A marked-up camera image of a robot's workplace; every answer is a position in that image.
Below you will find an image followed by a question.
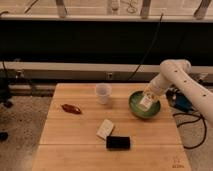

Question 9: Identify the clear plastic cup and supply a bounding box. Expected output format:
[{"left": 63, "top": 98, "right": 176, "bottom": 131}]
[{"left": 95, "top": 83, "right": 111, "bottom": 105}]

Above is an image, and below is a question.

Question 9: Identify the black rectangular box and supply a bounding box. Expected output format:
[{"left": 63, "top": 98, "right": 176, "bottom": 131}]
[{"left": 106, "top": 136, "right": 130, "bottom": 149}]

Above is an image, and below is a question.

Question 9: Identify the red chili pepper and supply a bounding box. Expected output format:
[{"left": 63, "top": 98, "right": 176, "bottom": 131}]
[{"left": 62, "top": 104, "right": 81, "bottom": 114}]

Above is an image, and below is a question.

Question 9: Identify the blue object on floor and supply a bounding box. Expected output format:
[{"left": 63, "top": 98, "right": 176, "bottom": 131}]
[{"left": 166, "top": 91, "right": 192, "bottom": 112}]

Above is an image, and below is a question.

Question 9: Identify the green ceramic bowl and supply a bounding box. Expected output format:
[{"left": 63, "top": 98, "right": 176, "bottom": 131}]
[{"left": 129, "top": 91, "right": 161, "bottom": 119}]

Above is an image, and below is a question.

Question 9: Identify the clear plastic bottle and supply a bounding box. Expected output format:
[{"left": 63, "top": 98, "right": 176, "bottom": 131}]
[{"left": 139, "top": 88, "right": 158, "bottom": 111}]

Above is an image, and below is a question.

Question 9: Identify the black floor cable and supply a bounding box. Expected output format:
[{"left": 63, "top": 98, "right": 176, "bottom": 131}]
[{"left": 172, "top": 111, "right": 208, "bottom": 150}]

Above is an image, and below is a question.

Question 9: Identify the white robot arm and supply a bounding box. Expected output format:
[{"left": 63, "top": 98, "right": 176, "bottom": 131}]
[{"left": 147, "top": 60, "right": 213, "bottom": 126}]

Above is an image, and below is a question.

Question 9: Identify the white small box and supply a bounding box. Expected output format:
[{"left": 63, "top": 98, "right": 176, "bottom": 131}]
[{"left": 96, "top": 119, "right": 115, "bottom": 139}]

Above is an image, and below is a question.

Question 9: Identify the black hanging cable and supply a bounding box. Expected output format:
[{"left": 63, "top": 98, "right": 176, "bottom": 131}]
[{"left": 127, "top": 12, "right": 165, "bottom": 81}]

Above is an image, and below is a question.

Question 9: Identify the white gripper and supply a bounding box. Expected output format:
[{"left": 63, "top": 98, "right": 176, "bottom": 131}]
[{"left": 147, "top": 74, "right": 171, "bottom": 96}]

